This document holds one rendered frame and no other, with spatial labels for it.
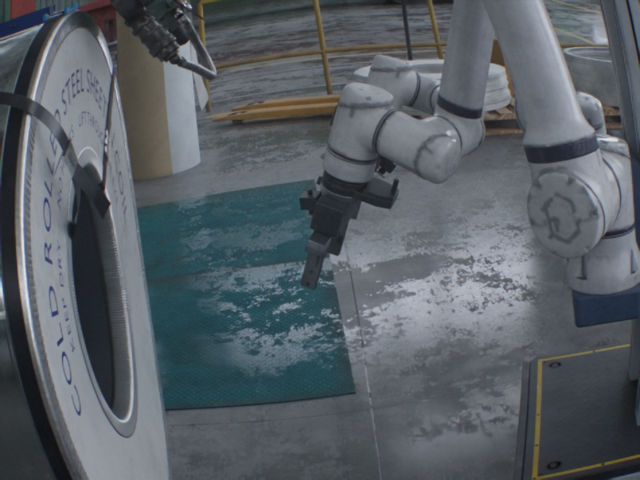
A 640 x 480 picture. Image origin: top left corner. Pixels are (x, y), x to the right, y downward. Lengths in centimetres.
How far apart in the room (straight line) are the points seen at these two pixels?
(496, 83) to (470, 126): 518
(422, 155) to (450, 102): 15
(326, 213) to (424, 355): 173
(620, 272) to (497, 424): 124
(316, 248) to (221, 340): 207
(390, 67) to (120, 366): 84
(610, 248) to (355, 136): 51
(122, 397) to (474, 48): 100
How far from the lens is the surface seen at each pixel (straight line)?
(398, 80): 228
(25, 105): 157
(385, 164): 232
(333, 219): 189
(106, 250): 227
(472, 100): 189
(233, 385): 353
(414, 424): 309
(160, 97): 672
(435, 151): 178
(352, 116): 183
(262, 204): 565
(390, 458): 290
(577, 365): 253
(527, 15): 162
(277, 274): 455
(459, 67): 186
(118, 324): 228
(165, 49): 205
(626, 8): 191
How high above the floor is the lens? 137
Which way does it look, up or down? 17 degrees down
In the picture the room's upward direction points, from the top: 8 degrees counter-clockwise
